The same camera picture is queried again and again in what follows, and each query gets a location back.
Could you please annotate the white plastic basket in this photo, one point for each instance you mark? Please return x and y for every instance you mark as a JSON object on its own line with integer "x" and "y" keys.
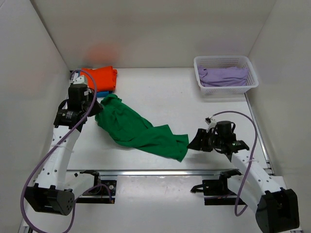
{"x": 225, "y": 61}

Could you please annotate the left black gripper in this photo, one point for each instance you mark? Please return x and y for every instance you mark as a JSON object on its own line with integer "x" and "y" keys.
{"x": 98, "y": 107}

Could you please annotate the green t shirt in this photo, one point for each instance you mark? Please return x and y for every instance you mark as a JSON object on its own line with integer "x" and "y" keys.
{"x": 129, "y": 129}

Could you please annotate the folded orange t shirt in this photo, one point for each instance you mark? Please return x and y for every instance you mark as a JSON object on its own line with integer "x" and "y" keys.
{"x": 105, "y": 78}

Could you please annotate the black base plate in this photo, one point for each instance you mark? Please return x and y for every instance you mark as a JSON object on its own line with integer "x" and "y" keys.
{"x": 103, "y": 190}
{"x": 216, "y": 191}

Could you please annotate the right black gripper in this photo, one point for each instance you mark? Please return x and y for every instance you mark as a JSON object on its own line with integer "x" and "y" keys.
{"x": 198, "y": 142}

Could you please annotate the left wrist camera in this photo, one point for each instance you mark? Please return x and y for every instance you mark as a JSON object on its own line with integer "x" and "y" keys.
{"x": 78, "y": 79}

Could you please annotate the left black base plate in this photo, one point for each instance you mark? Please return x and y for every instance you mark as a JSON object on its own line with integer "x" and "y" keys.
{"x": 103, "y": 190}

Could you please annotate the purple t shirt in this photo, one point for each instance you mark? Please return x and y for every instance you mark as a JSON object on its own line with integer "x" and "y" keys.
{"x": 223, "y": 77}

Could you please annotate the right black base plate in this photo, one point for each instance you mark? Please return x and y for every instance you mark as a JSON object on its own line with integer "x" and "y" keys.
{"x": 216, "y": 191}

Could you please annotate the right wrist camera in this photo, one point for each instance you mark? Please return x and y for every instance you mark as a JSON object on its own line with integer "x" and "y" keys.
{"x": 211, "y": 123}

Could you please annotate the folded blue t shirt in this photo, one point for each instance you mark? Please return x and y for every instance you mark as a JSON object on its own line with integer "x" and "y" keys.
{"x": 103, "y": 94}

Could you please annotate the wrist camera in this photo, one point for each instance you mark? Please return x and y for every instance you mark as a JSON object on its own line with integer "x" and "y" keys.
{"x": 211, "y": 123}
{"x": 78, "y": 79}

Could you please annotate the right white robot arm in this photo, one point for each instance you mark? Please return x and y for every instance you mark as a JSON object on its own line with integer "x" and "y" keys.
{"x": 275, "y": 207}

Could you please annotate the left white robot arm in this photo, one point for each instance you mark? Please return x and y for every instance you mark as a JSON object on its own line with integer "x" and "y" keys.
{"x": 50, "y": 193}

